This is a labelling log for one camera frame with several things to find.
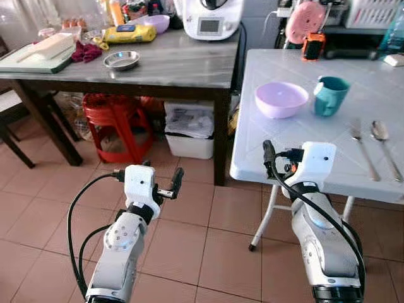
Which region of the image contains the white kitchen appliance with display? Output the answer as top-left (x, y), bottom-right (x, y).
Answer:
top-left (174, 0), bottom-right (246, 42)

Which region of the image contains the small lilac bowl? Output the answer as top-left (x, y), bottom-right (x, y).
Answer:
top-left (142, 15), bottom-right (171, 34)

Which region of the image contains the orange and black device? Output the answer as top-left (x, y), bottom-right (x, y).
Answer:
top-left (300, 32), bottom-right (327, 62)

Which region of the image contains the red plastic stool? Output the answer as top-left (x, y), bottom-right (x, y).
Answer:
top-left (82, 93), bottom-right (155, 165)

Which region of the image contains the round steel dish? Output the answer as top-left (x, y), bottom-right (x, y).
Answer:
top-left (103, 50), bottom-right (141, 71)

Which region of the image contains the white folding table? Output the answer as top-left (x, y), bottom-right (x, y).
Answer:
top-left (229, 49), bottom-right (404, 253)

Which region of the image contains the orange bottle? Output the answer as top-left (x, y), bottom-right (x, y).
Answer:
top-left (109, 0), bottom-right (125, 26)

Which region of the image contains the dark wooden chair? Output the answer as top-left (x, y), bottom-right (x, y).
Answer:
top-left (0, 88), bottom-right (35, 169)

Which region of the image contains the dark red cloth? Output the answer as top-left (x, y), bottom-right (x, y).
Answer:
top-left (70, 41), bottom-right (103, 64)

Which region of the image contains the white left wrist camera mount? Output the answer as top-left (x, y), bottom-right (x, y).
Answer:
top-left (124, 165), bottom-right (160, 218)

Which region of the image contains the steel fork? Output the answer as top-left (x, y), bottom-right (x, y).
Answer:
top-left (349, 118), bottom-right (381, 182)

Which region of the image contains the blue water bottle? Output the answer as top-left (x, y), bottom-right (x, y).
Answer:
top-left (379, 6), bottom-right (404, 54)

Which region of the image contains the long white block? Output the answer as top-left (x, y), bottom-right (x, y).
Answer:
top-left (16, 33), bottom-right (75, 62)

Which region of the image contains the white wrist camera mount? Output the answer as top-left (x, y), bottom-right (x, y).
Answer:
top-left (292, 142), bottom-right (337, 190)
top-left (124, 165), bottom-right (160, 218)

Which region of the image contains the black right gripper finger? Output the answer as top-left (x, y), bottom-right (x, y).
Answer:
top-left (263, 140), bottom-right (277, 177)

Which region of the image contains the white storage box with papers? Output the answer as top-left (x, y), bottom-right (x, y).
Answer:
top-left (164, 101), bottom-right (215, 160)

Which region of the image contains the large lilac plastic bowl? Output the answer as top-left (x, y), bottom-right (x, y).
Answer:
top-left (255, 81), bottom-right (310, 119)

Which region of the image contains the teal plastic cup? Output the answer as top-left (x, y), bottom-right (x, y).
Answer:
top-left (314, 76), bottom-right (350, 117)

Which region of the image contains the yellow packet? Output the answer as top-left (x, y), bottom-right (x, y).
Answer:
top-left (103, 24), bottom-right (157, 45)

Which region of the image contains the steel spoon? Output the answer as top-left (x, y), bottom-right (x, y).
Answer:
top-left (371, 120), bottom-right (403, 184)

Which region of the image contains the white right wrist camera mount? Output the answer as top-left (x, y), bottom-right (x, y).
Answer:
top-left (292, 142), bottom-right (337, 190)

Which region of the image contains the white slatted basket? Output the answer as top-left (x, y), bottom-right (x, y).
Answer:
top-left (344, 0), bottom-right (403, 29)

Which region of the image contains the small white flat object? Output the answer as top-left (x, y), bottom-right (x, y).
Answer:
top-left (383, 54), bottom-right (404, 68)

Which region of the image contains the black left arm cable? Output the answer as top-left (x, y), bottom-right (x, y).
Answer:
top-left (66, 169), bottom-right (127, 297)

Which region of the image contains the dark wooden marble-top table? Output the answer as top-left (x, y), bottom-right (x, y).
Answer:
top-left (0, 28), bottom-right (244, 187)

